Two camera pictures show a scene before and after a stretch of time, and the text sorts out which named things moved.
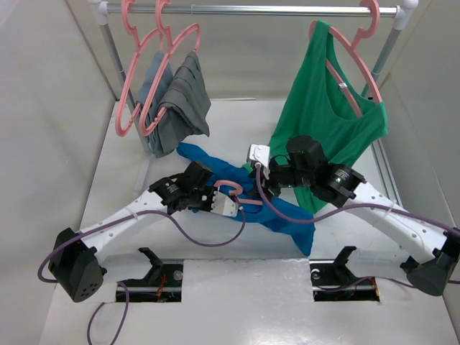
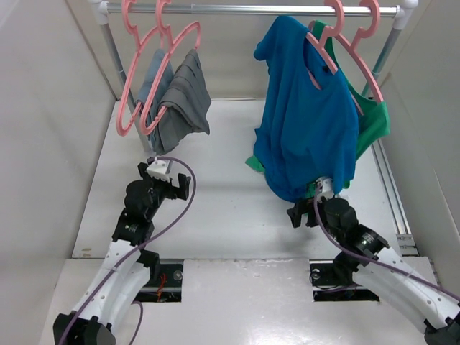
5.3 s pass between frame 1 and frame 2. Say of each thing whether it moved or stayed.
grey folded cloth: stayed
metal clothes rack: stayed
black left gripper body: moved
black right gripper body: moved
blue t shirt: moved
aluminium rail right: stayed
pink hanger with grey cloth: stayed
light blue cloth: stayed
